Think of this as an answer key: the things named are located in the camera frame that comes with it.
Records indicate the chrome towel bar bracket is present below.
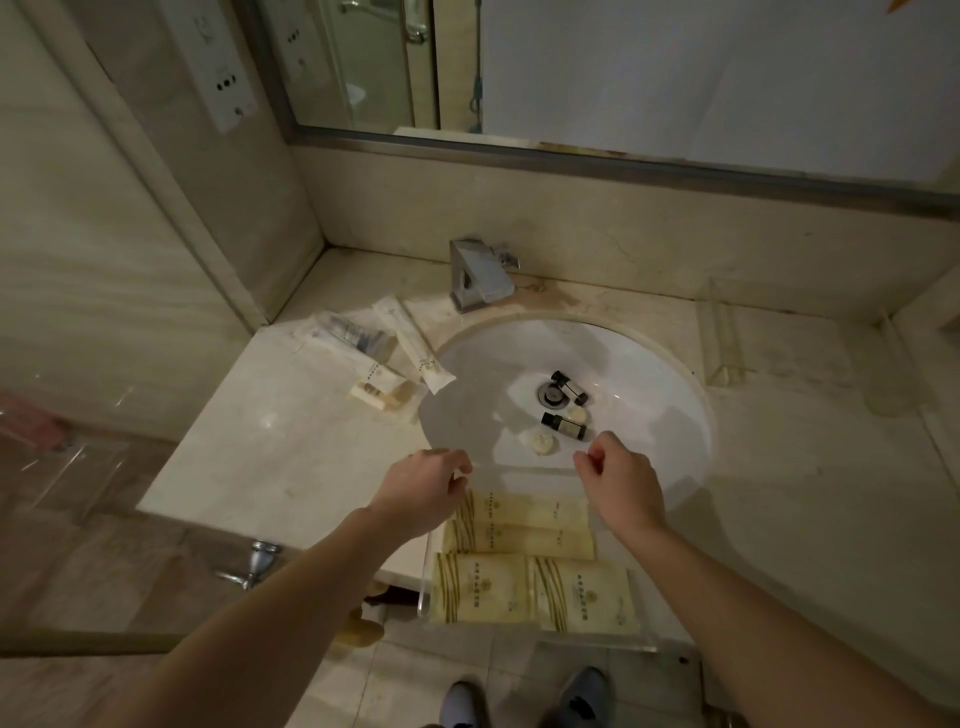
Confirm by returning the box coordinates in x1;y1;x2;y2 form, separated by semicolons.
215;539;284;592

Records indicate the white paper sheet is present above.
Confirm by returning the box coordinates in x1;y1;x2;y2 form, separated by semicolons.
479;0;960;181

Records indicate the person's left shoe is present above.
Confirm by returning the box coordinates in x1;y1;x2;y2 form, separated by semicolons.
438;680;489;728

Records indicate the person's right shoe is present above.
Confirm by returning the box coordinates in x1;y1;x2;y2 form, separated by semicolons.
551;665;613;728

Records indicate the white wall outlet panel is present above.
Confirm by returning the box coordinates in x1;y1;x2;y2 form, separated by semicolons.
157;0;260;136

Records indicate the yellow cloth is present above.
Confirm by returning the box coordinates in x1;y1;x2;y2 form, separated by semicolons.
333;599;388;650

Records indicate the person's shoe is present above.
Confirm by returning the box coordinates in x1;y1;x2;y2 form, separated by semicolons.
551;665;613;728
438;680;489;728

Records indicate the white sink basin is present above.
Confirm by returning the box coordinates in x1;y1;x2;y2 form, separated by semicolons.
416;318;714;519

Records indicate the clear razor packet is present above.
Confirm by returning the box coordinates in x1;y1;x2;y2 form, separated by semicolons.
303;313;399;365

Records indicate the pink plastic bottle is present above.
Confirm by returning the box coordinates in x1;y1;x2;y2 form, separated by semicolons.
0;389;73;451

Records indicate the metal-framed wall mirror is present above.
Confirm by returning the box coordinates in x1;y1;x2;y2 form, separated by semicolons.
232;0;960;223

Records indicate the clear acrylic organizer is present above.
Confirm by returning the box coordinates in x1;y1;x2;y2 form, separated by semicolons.
697;277;924;418

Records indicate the small black-capped bottle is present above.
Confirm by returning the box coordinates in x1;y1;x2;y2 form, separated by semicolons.
549;370;590;406
540;411;588;442

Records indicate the person's right forearm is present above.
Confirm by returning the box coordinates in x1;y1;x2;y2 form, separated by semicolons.
618;523;960;728

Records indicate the chrome faucet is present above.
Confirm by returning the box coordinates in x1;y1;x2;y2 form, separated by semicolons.
448;237;521;315

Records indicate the person's left hand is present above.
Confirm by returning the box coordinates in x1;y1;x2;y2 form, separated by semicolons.
363;447;474;549

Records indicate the person's right hand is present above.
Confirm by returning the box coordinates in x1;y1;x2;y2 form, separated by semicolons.
573;431;669;549

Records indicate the clear acrylic tray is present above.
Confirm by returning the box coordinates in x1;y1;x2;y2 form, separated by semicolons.
416;449;661;654

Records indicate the small cream box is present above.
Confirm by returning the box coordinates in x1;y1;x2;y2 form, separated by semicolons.
350;378;418;412

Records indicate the person's left forearm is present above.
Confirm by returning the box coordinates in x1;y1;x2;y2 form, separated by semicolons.
89;508;421;728

